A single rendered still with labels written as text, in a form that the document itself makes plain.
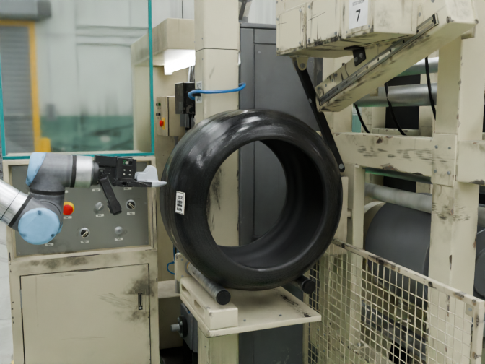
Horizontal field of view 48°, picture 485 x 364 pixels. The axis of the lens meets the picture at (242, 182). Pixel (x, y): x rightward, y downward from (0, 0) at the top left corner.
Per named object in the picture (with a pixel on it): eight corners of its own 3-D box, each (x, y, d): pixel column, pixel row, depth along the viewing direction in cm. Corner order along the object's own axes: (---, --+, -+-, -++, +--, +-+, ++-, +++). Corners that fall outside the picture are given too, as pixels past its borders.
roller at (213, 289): (185, 271, 189) (188, 259, 189) (197, 273, 191) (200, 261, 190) (214, 304, 156) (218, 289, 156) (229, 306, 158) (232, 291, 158)
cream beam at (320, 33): (273, 56, 192) (274, 14, 190) (335, 58, 201) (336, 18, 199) (371, 32, 135) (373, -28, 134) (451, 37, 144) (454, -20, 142)
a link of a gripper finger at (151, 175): (169, 167, 155) (138, 165, 152) (168, 188, 156) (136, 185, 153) (167, 167, 158) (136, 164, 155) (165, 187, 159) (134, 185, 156)
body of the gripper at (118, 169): (139, 159, 151) (94, 155, 147) (136, 190, 152) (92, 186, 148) (134, 157, 158) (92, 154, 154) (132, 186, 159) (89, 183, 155)
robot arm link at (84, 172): (74, 189, 145) (72, 185, 154) (93, 191, 147) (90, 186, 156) (77, 156, 145) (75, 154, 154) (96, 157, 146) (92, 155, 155)
